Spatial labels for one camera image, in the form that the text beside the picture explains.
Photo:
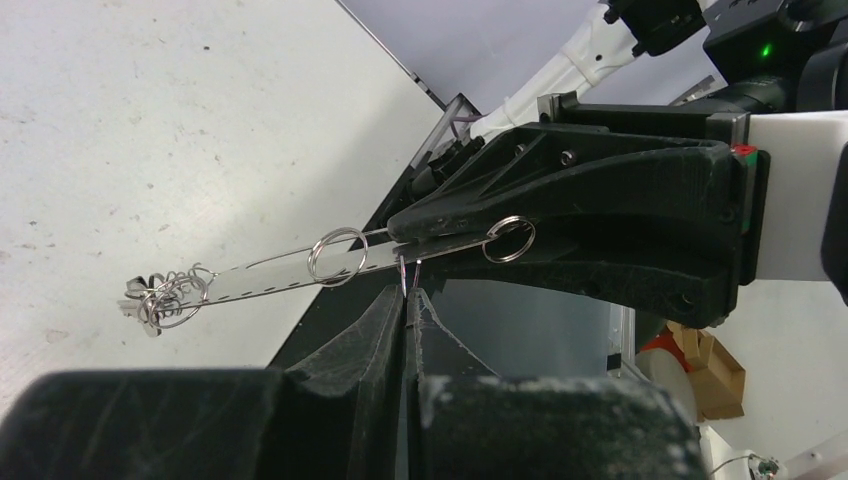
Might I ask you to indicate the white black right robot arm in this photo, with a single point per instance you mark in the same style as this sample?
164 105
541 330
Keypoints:
791 54

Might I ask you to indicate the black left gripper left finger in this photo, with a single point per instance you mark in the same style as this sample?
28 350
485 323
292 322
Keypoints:
332 415

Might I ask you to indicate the cardboard box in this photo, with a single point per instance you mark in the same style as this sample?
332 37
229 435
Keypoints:
718 380

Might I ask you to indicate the small silver key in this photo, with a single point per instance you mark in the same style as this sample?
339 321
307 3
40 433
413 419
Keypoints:
138 302

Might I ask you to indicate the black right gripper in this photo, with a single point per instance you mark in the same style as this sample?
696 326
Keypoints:
676 269

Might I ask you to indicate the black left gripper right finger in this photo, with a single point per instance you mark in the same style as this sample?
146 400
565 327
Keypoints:
466 422

